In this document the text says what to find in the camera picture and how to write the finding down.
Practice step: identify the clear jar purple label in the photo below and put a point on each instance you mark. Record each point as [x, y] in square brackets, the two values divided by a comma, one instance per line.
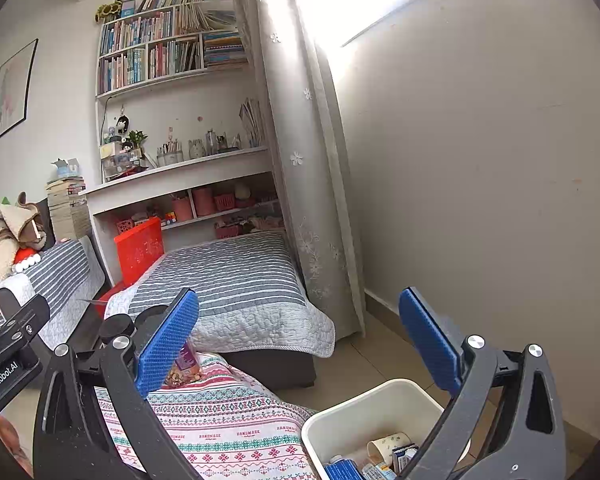
[185, 365]

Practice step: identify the grey striped quilt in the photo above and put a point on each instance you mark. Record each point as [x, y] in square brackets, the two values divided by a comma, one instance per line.
[230, 285]

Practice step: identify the white plastic trash bin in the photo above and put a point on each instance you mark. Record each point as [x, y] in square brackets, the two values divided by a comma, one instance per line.
[340, 420]

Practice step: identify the red plastic container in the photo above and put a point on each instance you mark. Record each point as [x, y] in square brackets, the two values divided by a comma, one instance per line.
[140, 250]

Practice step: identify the paper cup with green print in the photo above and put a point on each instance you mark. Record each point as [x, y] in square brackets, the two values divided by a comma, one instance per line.
[387, 445]

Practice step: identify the clear jar blue label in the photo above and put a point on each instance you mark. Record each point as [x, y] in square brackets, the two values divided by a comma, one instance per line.
[116, 327]

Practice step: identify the row of books middle height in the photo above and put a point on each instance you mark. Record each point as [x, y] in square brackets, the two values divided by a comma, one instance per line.
[140, 30]

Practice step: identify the upright magazines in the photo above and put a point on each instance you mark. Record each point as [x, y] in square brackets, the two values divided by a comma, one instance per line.
[252, 122]

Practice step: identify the pink basket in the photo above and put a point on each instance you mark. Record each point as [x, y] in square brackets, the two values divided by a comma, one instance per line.
[227, 231]
[224, 203]

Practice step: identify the grey cat figure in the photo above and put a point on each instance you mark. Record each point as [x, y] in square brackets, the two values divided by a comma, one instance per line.
[196, 150]

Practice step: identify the red green patterned tablecloth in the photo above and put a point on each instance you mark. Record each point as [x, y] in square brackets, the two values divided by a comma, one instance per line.
[220, 420]

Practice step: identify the sunflower decoration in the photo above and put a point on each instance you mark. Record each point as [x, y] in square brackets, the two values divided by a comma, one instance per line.
[109, 11]

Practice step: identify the person's left hand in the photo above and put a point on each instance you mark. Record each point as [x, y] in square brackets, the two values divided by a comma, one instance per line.
[12, 442]

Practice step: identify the clear desk organizer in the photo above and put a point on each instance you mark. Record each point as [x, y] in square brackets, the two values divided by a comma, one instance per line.
[122, 162]

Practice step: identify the colourful puzzle cube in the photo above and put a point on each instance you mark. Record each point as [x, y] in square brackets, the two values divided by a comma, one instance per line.
[169, 219]

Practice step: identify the white blue carton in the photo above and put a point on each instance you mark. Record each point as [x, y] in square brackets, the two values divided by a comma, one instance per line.
[404, 457]

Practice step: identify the potted green plant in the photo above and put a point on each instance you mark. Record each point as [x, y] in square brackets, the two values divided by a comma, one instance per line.
[136, 139]

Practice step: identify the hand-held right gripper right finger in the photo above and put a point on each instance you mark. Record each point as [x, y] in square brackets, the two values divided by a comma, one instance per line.
[427, 345]

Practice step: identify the white bookshelf headboard unit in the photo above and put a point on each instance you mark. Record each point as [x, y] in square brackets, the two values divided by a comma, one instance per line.
[180, 110]

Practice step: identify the light blue tissue box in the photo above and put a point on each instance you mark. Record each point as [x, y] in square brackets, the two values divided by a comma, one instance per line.
[66, 169]

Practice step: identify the grey striped sofa cover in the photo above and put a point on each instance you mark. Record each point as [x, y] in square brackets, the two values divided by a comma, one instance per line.
[60, 275]

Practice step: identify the beige plush blanket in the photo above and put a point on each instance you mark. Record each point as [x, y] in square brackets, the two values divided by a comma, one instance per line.
[2, 240]

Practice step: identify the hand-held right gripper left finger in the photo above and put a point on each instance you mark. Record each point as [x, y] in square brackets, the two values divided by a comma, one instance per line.
[166, 347]

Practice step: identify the row of books with flat stack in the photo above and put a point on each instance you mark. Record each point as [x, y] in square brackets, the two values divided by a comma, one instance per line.
[145, 62]

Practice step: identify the dark grey sofa chaise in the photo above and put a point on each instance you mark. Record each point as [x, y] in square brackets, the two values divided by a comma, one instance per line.
[280, 370]

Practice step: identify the white pen cup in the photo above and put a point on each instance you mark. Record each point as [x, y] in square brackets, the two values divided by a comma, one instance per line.
[170, 156]

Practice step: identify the black framed wall picture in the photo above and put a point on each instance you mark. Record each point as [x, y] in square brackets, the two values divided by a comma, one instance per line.
[15, 90]

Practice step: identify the dark blue medicine box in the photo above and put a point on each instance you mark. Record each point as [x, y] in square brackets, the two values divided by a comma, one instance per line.
[344, 472]

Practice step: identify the red hat white pompoms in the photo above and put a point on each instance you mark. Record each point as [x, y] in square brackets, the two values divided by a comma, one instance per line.
[26, 259]

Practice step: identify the white floral curtain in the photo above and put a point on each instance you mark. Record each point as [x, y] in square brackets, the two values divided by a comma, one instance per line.
[300, 160]

